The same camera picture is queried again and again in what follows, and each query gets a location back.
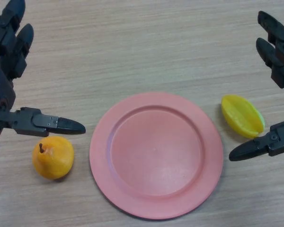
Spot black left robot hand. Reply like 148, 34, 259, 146
0, 0, 87, 140

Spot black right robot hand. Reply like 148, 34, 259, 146
229, 10, 284, 162

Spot yellow starfruit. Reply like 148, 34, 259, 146
221, 94, 266, 139

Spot yellow orange pear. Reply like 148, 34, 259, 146
32, 136, 74, 181

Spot pink round plate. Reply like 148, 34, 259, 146
89, 92, 224, 213

